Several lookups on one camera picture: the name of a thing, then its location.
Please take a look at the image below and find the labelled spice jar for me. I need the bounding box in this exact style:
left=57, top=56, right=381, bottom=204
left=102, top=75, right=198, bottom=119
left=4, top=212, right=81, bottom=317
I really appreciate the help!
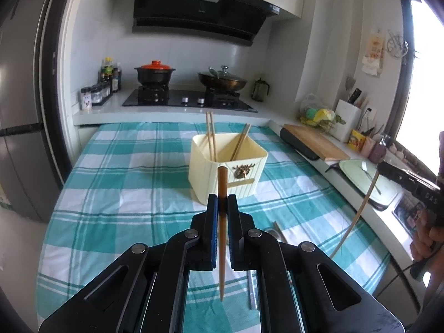
left=80, top=87, right=93, bottom=111

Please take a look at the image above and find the wok with glass lid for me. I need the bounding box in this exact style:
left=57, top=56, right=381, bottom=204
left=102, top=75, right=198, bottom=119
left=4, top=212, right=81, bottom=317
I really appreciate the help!
left=198, top=65, right=248, bottom=92

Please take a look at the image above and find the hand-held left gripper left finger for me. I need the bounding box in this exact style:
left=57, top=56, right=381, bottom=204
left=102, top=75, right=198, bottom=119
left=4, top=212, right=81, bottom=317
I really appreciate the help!
left=38, top=194, right=220, bottom=333

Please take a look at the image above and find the steel spoon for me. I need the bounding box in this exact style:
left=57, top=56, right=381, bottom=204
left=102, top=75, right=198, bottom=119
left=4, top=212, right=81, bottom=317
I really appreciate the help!
left=247, top=227, right=278, bottom=309
left=272, top=220, right=288, bottom=243

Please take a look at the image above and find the person's right hand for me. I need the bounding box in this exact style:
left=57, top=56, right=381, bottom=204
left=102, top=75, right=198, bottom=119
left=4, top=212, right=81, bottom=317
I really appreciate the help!
left=410, top=211, right=444, bottom=261

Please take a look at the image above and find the green cutting board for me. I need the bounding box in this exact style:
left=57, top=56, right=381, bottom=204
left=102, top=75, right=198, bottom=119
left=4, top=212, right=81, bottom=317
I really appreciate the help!
left=339, top=160, right=403, bottom=205

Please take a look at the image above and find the dark sauce bottle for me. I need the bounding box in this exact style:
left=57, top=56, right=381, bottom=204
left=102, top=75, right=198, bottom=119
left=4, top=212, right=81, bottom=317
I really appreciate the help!
left=112, top=63, right=123, bottom=92

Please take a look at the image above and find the black range hood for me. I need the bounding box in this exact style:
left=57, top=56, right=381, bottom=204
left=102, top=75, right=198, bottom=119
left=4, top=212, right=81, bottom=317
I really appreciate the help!
left=132, top=0, right=281, bottom=46

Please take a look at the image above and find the wall calendar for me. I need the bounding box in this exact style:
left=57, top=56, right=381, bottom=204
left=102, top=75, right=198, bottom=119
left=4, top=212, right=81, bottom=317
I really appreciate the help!
left=361, top=33, right=385, bottom=77

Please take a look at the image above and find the bunch of wooden chopsticks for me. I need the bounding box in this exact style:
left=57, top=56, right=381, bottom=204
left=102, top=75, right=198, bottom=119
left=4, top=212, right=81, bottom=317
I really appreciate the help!
left=206, top=112, right=252, bottom=163

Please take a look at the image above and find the wire trivet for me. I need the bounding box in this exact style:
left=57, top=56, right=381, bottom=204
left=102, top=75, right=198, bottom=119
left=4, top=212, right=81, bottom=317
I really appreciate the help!
left=386, top=29, right=409, bottom=65

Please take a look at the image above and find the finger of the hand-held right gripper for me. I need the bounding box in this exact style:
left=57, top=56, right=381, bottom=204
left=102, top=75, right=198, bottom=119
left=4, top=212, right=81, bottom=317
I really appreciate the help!
left=377, top=160, right=422, bottom=198

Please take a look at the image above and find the black cable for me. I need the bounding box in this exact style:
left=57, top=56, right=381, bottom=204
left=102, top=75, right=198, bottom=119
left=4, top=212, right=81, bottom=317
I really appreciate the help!
left=376, top=260, right=434, bottom=297

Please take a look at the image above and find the teal plaid tablecloth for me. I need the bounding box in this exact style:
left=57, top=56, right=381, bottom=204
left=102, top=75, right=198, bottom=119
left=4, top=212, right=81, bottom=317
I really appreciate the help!
left=36, top=122, right=391, bottom=333

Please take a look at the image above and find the grey refrigerator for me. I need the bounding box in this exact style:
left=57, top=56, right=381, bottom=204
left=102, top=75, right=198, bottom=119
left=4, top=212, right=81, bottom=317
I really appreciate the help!
left=0, top=0, right=66, bottom=223

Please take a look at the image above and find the spice jar rack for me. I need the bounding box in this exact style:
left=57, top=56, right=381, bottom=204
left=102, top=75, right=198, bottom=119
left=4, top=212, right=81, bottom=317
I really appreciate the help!
left=90, top=82, right=113, bottom=106

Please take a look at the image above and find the long pale single chopstick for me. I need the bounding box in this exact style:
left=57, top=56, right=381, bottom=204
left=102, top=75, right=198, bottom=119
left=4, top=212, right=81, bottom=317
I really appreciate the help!
left=329, top=170, right=381, bottom=260

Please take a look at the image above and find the white knife block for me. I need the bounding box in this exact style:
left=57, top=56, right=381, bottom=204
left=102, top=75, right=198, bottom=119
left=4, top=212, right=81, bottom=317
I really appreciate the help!
left=335, top=99, right=363, bottom=143

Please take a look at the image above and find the french press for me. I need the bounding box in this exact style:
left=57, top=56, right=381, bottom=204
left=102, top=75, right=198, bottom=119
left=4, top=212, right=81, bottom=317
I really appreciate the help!
left=251, top=78, right=270, bottom=102

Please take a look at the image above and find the window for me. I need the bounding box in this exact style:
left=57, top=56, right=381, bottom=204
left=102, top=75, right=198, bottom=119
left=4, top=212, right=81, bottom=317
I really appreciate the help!
left=395, top=0, right=444, bottom=177

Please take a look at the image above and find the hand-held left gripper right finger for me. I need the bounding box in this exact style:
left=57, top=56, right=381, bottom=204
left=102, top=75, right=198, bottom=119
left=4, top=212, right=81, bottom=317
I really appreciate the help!
left=226, top=194, right=405, bottom=333

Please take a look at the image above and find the black glass gas stove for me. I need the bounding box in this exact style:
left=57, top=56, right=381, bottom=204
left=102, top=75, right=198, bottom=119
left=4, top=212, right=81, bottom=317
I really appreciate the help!
left=122, top=88, right=258, bottom=113

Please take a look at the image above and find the yellow-capped oil bottle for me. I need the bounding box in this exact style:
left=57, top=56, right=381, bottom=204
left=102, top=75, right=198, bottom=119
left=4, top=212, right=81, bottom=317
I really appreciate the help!
left=100, top=57, right=113, bottom=92

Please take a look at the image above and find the dark-tipped single chopstick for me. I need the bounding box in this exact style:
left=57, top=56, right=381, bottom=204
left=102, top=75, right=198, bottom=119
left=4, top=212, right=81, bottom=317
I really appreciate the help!
left=217, top=166, right=228, bottom=302

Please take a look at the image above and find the cream ribbed utensil holder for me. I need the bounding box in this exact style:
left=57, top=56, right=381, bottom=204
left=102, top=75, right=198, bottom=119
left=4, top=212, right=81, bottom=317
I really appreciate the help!
left=189, top=132, right=269, bottom=206

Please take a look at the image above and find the steel fork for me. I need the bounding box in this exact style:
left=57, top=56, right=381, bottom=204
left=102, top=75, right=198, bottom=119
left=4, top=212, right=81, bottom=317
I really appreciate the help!
left=362, top=161, right=382, bottom=195

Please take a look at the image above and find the plastic bag of sponges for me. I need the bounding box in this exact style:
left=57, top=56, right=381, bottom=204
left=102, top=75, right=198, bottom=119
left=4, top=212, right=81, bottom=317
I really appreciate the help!
left=299, top=93, right=347, bottom=132

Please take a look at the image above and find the purple bottle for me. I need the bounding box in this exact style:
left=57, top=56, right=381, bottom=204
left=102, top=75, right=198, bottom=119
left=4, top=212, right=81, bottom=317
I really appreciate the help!
left=368, top=135, right=387, bottom=163

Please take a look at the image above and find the black clay pot red lid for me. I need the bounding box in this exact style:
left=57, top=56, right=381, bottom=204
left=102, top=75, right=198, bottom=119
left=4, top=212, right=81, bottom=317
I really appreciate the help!
left=135, top=60, right=176, bottom=86

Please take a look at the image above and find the wooden cutting board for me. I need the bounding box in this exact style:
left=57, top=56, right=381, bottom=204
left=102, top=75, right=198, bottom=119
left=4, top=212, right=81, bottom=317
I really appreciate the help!
left=284, top=124, right=351, bottom=162

